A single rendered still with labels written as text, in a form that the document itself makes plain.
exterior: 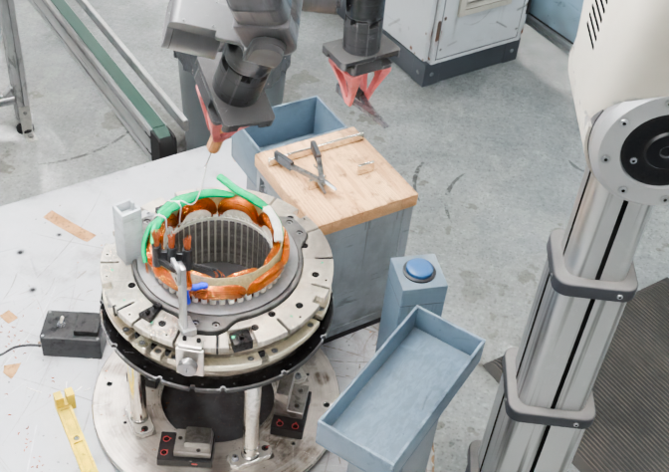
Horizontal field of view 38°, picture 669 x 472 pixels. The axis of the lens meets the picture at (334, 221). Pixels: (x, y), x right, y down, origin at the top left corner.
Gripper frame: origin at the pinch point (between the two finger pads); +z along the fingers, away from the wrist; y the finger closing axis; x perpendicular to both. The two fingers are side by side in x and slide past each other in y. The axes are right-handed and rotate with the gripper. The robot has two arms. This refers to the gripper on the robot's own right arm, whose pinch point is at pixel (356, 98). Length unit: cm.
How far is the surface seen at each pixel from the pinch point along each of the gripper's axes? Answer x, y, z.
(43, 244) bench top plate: -33, 44, 40
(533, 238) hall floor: -55, -113, 119
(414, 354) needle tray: 36.7, 11.8, 16.7
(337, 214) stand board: 10.7, 8.8, 12.3
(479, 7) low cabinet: -141, -150, 87
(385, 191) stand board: 9.2, -0.9, 12.4
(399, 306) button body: 26.0, 6.8, 19.3
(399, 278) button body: 23.9, 5.8, 15.7
